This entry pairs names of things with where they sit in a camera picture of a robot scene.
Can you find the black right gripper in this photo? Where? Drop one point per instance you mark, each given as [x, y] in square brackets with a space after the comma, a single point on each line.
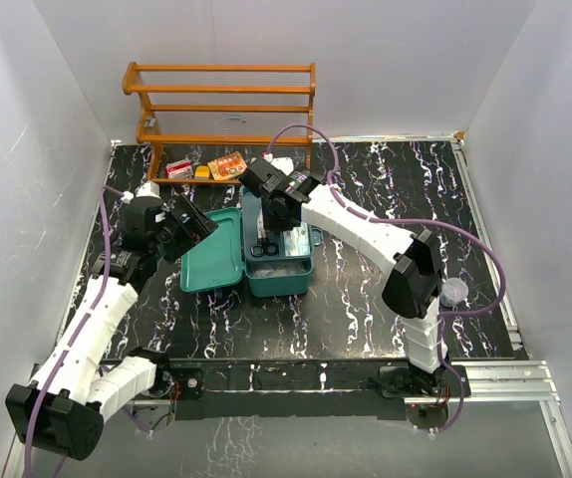
[272, 224]

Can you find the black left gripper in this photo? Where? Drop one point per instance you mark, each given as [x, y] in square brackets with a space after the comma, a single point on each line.
[190, 237]

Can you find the blue divided tray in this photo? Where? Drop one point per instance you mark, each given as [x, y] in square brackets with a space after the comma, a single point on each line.
[250, 208]

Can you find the small white blue card packet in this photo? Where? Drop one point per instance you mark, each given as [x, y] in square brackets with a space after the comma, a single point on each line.
[296, 241]

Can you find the green plastic medicine box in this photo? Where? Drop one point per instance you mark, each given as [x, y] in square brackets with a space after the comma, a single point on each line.
[219, 262]

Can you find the black handled scissors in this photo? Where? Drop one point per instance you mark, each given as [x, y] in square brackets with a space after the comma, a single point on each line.
[263, 246]

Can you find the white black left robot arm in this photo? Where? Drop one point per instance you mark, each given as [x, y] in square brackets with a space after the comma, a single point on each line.
[66, 403]

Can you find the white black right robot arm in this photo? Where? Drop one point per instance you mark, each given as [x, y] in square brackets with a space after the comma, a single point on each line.
[411, 261]

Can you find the red white medicine box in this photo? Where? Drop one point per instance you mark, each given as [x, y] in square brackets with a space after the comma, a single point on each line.
[179, 170]

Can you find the orange pill box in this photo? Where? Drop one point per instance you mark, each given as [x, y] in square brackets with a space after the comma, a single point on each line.
[227, 167]

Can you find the small yellow box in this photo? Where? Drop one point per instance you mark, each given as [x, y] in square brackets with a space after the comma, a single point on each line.
[202, 172]

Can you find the orange wooden shelf rack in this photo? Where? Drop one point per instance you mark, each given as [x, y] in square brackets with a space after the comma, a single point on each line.
[219, 104]

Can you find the round clear container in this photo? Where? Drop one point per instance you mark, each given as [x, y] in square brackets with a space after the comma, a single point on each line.
[453, 292]

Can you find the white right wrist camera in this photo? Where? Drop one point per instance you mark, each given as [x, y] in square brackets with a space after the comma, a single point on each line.
[284, 164]

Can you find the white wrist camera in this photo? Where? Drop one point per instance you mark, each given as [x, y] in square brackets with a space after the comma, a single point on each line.
[284, 164]
[148, 189]

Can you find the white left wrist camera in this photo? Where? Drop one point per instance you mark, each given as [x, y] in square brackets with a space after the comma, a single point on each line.
[148, 189]

